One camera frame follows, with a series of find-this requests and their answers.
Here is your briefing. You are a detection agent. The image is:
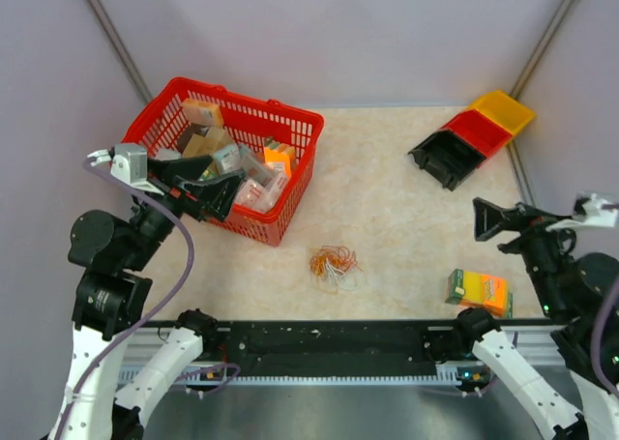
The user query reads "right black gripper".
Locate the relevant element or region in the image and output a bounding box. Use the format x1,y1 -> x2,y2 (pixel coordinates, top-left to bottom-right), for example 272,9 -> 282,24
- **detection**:
471,194 -> 581,315

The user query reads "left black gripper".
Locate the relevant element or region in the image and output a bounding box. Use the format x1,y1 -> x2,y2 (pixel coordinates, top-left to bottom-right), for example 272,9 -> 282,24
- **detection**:
124,153 -> 247,268

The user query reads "orange wire tangle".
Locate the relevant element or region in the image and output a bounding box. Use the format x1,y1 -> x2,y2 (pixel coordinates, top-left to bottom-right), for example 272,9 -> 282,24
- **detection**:
309,244 -> 367,297

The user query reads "white wire tangle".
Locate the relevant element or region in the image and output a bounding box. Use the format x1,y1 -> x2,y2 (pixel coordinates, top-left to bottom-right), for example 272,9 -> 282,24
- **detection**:
321,259 -> 362,292

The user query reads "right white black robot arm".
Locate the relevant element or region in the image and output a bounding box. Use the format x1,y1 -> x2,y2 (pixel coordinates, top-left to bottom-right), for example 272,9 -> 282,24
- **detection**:
451,193 -> 618,439

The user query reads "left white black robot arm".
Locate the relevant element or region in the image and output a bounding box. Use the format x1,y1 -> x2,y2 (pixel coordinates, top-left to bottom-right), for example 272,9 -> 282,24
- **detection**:
49,144 -> 247,439

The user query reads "pale blue box in basket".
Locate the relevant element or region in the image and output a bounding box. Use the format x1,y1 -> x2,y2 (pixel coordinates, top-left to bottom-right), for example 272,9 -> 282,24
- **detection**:
213,143 -> 241,175

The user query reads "tan box in basket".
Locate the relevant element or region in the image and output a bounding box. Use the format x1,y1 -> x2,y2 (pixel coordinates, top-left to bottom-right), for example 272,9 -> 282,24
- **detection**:
182,126 -> 234,158

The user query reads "pink white box in basket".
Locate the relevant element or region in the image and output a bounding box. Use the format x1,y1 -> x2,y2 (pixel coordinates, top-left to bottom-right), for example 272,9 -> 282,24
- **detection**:
234,179 -> 281,214

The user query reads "orange box in basket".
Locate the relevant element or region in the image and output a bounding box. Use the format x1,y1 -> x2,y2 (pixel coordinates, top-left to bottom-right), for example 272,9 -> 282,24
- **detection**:
182,98 -> 224,128

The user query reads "green orange sponge pack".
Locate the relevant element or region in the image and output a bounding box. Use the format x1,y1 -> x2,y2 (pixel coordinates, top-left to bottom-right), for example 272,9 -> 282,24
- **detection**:
445,269 -> 513,318

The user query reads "black plastic bin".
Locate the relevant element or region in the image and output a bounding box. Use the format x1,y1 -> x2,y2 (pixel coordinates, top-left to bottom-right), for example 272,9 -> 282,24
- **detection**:
408,130 -> 486,191

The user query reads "bright orange pack in basket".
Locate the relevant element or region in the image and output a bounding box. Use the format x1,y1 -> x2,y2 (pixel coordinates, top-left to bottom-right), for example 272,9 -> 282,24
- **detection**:
263,139 -> 296,178

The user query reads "red plastic shopping basket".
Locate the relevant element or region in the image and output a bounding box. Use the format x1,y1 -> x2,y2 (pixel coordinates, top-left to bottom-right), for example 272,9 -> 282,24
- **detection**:
123,76 -> 324,247

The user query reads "red plastic bin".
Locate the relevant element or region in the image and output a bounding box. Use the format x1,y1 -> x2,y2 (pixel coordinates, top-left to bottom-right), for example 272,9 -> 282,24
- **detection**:
440,109 -> 512,166

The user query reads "yellow plastic bin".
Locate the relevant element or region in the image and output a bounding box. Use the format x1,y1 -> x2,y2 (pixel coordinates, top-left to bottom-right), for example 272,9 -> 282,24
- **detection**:
467,90 -> 536,137

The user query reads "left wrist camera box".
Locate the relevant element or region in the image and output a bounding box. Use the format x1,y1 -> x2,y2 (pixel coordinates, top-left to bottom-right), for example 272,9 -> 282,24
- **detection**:
110,143 -> 148,190

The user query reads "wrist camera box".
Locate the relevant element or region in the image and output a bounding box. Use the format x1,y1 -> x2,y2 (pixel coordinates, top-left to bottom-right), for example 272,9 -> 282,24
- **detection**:
110,143 -> 148,190
545,192 -> 618,231

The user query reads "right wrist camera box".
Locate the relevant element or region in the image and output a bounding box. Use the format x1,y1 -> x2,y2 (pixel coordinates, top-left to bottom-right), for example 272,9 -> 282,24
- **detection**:
545,192 -> 618,231

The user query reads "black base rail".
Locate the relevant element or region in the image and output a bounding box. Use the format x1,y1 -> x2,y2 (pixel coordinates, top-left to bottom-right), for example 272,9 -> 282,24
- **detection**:
92,309 -> 568,404

